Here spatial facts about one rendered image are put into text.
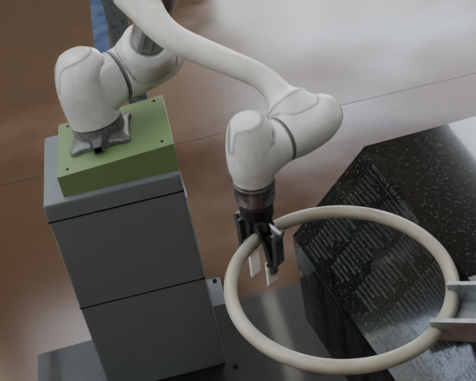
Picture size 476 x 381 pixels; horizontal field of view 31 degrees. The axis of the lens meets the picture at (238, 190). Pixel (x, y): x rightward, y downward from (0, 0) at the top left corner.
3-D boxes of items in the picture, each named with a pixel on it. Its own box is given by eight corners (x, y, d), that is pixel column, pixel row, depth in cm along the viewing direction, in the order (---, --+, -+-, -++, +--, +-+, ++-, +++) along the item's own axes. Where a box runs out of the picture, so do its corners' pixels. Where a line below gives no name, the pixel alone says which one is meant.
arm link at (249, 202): (255, 196, 178) (257, 218, 182) (283, 175, 183) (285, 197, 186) (223, 181, 183) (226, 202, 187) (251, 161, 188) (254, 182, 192)
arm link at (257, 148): (249, 199, 177) (298, 173, 183) (242, 137, 168) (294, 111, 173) (218, 178, 184) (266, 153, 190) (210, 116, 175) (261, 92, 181)
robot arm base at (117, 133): (69, 165, 246) (63, 148, 243) (74, 129, 265) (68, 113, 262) (131, 148, 245) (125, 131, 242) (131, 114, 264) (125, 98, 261)
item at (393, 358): (487, 244, 187) (489, 234, 185) (414, 413, 154) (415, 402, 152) (285, 193, 207) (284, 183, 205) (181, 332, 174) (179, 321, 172)
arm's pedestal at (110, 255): (97, 410, 285) (24, 221, 239) (92, 310, 326) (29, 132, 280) (243, 373, 287) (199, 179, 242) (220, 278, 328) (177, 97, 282)
